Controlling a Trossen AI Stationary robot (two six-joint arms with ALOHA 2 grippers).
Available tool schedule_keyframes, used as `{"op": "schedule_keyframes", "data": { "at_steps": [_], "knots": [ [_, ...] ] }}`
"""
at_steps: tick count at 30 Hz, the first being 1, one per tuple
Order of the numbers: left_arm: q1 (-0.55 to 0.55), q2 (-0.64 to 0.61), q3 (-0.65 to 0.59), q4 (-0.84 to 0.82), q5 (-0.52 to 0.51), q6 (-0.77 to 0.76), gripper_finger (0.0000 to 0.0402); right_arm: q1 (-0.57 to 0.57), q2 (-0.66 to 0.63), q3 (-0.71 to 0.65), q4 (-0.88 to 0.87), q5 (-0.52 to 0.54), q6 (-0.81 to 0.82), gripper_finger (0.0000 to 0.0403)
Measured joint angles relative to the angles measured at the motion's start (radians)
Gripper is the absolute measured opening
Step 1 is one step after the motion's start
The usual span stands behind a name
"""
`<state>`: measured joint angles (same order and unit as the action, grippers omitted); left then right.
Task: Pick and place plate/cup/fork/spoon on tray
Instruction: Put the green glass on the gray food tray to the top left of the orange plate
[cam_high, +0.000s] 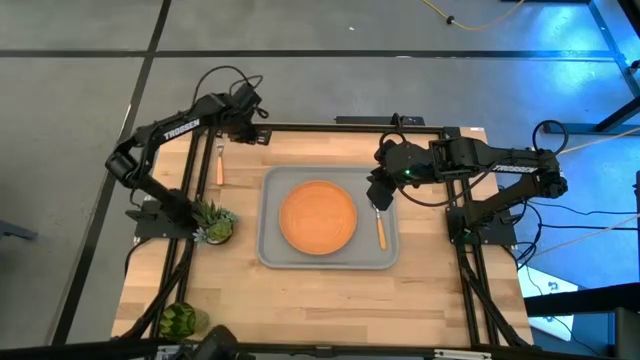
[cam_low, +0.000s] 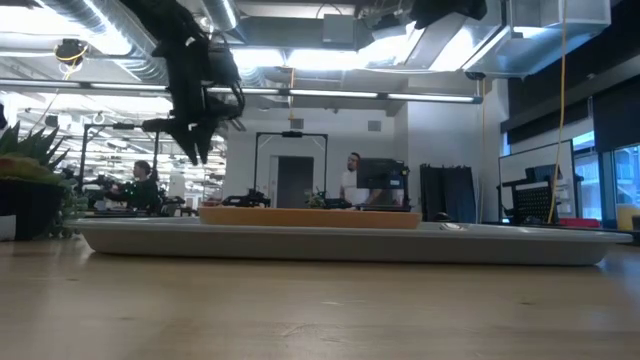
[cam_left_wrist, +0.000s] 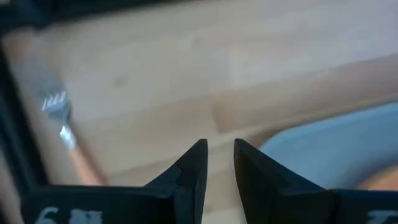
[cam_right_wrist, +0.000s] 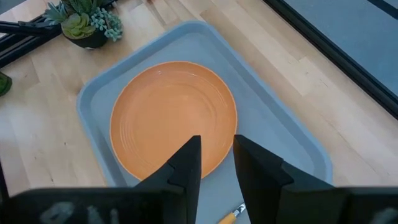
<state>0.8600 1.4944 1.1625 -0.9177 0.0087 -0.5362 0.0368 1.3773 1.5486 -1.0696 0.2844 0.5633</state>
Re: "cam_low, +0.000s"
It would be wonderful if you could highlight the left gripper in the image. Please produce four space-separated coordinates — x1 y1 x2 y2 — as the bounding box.
141 39 246 167

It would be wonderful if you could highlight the orange plate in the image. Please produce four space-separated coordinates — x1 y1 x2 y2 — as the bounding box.
198 205 423 231

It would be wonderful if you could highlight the grey plastic tray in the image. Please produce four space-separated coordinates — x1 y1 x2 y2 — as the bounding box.
69 216 634 267

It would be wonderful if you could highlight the person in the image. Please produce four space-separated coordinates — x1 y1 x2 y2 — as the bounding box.
105 159 162 212
339 151 397 207

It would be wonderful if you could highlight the dark grey door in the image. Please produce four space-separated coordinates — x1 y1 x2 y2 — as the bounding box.
276 155 316 209

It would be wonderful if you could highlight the long ceiling light strip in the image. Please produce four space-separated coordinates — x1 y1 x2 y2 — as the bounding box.
0 78 484 105

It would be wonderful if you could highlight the succulent plant in black pot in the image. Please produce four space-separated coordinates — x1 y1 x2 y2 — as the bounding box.
0 121 90 242

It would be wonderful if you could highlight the black computer monitor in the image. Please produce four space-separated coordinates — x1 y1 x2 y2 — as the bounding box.
355 157 409 191

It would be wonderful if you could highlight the black curtain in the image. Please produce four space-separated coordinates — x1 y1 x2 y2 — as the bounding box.
419 163 477 224

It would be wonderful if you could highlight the whiteboard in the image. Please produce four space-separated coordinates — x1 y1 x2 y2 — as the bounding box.
497 139 576 222

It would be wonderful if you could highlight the black pegboard cart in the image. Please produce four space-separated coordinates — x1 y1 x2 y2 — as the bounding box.
497 164 585 225

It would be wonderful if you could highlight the red box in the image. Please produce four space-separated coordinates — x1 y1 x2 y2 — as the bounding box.
558 217 602 230

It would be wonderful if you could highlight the yellow bin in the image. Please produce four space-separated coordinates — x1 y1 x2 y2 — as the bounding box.
616 203 640 232

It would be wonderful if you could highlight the black station frame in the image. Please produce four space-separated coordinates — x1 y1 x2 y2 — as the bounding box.
254 130 329 200
78 123 161 192

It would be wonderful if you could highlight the round silver ventilation duct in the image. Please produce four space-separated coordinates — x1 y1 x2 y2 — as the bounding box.
201 0 242 32

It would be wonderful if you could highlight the black ceiling cable reel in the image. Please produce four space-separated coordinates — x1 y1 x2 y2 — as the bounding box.
53 38 90 67

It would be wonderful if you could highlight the rectangular metal air duct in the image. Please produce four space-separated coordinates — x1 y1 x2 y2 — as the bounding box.
462 0 612 79

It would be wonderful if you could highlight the yellow cable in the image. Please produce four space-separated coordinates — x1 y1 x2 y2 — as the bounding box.
546 0 570 225

